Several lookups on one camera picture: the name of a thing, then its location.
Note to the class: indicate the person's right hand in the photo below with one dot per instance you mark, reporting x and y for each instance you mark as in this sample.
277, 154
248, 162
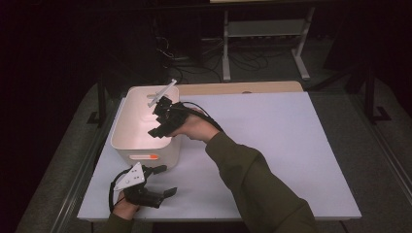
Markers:
197, 127

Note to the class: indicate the light wooden board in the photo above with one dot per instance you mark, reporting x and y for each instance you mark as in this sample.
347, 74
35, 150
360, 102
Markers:
226, 87

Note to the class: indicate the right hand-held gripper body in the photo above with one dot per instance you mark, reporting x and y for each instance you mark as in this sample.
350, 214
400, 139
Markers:
171, 116

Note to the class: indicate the black stand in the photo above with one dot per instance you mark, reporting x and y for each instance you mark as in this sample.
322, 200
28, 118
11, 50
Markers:
370, 97
101, 97

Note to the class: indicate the metal rail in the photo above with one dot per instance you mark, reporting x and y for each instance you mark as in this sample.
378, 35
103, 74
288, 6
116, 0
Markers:
388, 152
81, 174

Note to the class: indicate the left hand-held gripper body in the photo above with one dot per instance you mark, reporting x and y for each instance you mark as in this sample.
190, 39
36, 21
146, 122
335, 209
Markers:
136, 179

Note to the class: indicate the person's left hand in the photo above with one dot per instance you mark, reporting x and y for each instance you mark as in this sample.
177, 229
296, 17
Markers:
124, 208

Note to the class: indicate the white plastic bin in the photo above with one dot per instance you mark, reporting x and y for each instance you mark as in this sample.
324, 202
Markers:
136, 129

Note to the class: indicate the grey metal stand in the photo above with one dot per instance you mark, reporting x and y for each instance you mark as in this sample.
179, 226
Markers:
225, 48

